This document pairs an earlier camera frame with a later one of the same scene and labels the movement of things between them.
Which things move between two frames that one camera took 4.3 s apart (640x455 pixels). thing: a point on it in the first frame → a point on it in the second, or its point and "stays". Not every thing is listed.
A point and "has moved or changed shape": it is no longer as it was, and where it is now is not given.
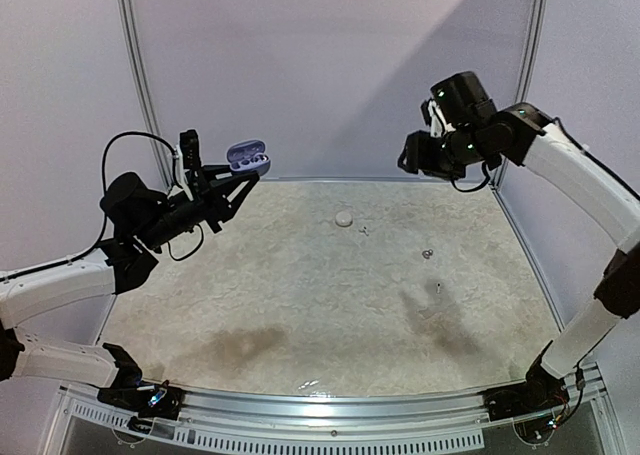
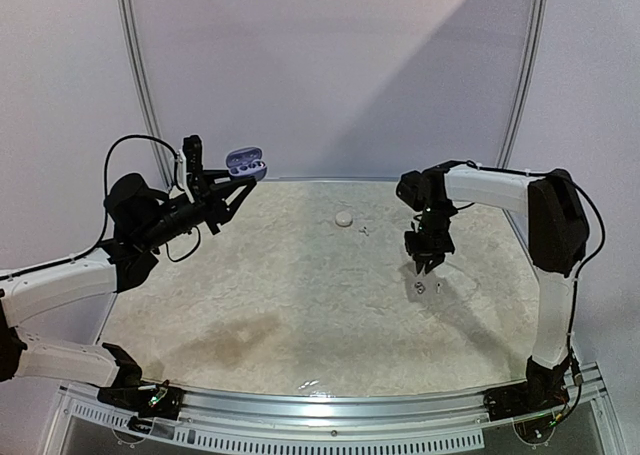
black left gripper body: [208, 205] stays
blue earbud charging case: [249, 156] has moved or changed shape
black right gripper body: [417, 152] → [430, 245]
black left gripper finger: [242, 193] stays
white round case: [343, 218] stays
